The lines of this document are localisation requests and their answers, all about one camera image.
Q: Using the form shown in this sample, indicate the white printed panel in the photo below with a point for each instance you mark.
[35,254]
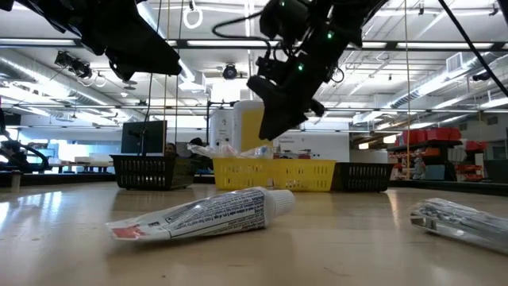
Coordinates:
[317,145]

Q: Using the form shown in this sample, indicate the dark storage bin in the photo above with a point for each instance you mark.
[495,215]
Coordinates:
[496,171]

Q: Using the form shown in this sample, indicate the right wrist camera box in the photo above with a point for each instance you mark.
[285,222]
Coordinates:
[270,67]

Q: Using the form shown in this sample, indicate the small clear packet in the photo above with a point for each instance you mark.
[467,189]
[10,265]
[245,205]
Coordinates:
[460,222]

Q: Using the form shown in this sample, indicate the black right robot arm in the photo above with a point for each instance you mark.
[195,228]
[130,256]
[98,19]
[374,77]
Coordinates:
[349,16]

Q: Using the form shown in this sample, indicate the black monitor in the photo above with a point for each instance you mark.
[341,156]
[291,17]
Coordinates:
[152,137]

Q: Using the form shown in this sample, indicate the black clamp post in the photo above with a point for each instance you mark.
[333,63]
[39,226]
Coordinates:
[141,143]

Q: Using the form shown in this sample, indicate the person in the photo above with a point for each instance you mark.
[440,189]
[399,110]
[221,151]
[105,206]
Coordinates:
[197,145]
[12,153]
[170,149]

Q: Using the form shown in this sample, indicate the shelf with red bins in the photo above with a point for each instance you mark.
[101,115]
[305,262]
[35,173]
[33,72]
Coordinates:
[432,134]

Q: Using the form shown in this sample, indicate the yellow plastic basket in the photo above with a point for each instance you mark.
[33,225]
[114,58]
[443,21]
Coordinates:
[305,176]
[238,175]

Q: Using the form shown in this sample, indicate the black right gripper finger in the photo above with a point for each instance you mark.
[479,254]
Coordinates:
[278,119]

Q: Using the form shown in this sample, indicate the black overhead camera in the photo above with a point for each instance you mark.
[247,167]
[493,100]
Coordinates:
[229,72]

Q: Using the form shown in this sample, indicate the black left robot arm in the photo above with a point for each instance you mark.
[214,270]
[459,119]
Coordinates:
[59,16]

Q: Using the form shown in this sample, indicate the white ceiling air vent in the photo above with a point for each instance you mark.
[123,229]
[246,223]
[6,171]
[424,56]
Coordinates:
[455,62]

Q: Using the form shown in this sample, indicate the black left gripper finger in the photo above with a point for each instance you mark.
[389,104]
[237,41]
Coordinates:
[158,65]
[147,43]

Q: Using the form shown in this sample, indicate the blue toothbrush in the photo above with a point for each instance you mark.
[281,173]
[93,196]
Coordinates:
[260,151]

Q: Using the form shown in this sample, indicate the white yellow wipes canister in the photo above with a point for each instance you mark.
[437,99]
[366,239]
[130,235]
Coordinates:
[246,131]

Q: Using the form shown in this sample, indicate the black aluminium table frame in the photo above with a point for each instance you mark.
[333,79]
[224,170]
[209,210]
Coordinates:
[59,178]

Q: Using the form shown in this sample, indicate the white appliance box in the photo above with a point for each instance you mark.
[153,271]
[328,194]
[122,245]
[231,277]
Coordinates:
[222,127]

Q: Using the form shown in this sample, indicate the black ceiling camera cluster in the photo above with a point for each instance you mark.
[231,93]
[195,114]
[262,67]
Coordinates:
[77,67]

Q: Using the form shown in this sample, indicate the white toothpaste tube red end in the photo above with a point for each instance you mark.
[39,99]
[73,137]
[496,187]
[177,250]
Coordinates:
[214,214]

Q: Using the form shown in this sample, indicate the black plastic basket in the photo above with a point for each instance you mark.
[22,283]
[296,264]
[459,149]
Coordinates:
[363,178]
[151,172]

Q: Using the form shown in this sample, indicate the green toothbrush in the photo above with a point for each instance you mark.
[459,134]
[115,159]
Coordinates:
[202,151]

